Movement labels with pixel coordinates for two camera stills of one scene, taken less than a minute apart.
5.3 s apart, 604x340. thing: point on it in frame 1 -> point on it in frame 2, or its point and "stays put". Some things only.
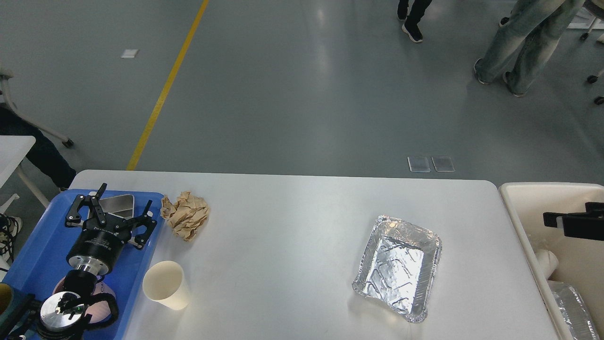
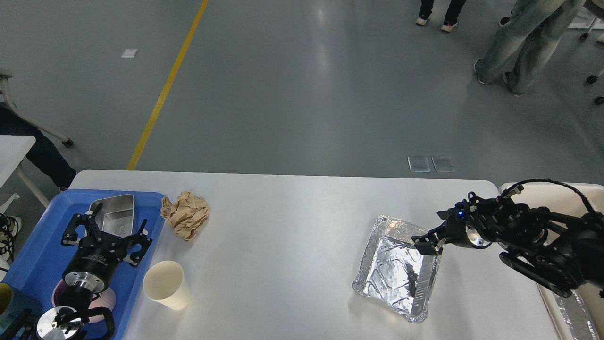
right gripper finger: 588,225 -> 463,226
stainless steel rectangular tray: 122,206 stays put
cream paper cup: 164,282 stays put
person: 410,25 -> 454,8
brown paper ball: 187,215 stays put
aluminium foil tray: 399,267 stays put
